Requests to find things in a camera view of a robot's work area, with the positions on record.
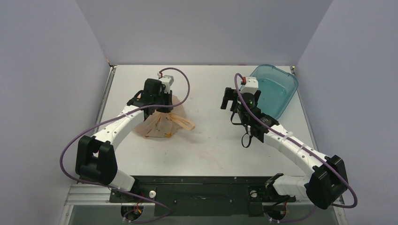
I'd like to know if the orange translucent plastic bag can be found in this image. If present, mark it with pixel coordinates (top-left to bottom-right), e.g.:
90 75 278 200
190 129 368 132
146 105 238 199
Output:
134 105 195 138

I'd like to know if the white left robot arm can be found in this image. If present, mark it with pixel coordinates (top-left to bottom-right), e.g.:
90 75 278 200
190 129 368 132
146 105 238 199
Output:
75 75 174 202

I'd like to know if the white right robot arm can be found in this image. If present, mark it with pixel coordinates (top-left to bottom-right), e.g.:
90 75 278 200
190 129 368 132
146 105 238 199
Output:
221 87 348 210

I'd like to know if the teal plastic tray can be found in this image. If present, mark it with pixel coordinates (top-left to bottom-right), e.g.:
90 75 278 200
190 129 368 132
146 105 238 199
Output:
251 64 299 120

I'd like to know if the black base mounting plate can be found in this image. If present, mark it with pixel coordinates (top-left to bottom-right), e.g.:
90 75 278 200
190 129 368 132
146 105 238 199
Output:
109 176 283 217

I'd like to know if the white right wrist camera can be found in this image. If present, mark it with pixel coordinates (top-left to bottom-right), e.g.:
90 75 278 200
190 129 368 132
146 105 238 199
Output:
239 76 258 95

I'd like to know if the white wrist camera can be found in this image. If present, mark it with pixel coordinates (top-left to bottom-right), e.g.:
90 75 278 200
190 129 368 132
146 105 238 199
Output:
239 76 258 95
158 74 174 94

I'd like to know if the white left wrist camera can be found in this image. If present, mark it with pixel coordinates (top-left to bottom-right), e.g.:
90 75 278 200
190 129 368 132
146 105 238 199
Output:
158 74 174 94

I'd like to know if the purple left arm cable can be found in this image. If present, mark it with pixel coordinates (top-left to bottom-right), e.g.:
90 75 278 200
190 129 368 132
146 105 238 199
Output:
59 67 191 224

